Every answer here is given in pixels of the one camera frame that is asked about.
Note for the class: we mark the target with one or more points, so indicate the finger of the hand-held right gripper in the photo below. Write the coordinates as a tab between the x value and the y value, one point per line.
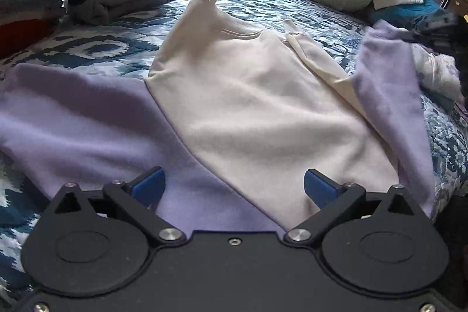
416	36

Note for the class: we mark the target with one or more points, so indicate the blue patterned quilt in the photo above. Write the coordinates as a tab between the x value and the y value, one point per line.
109	41

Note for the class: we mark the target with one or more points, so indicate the pale floral cloth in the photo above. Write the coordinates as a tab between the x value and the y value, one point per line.
438	74

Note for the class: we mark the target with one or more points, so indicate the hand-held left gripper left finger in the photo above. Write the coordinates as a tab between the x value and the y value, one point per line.
150	186

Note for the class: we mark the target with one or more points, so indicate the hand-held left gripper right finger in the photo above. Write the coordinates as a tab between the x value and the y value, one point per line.
320	187

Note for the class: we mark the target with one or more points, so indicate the cream and lavender sweatshirt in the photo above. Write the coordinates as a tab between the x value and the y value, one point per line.
256	96

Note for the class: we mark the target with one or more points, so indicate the teal cloth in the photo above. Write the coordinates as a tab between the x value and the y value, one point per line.
413	12

